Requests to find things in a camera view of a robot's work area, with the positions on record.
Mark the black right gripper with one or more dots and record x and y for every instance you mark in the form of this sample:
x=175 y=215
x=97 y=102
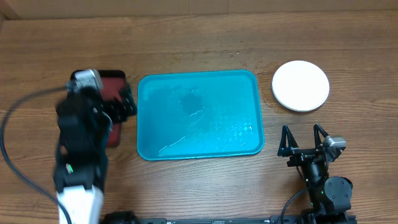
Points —
x=301 y=154

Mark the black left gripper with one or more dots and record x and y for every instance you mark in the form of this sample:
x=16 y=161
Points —
x=116 y=111

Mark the white pink plate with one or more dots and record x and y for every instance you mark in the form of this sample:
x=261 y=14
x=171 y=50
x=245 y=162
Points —
x=300 y=86

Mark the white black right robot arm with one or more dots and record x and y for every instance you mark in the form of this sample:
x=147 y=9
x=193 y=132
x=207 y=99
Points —
x=330 y=197

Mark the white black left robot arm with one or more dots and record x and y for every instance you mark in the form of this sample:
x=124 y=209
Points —
x=81 y=168

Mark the black tray with red water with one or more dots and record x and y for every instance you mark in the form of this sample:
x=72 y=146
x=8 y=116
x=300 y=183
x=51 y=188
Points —
x=113 y=82

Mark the blue plastic tray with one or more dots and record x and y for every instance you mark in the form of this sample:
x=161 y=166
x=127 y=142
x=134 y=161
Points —
x=199 y=115

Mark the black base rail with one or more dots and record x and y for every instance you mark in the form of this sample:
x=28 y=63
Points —
x=128 y=217

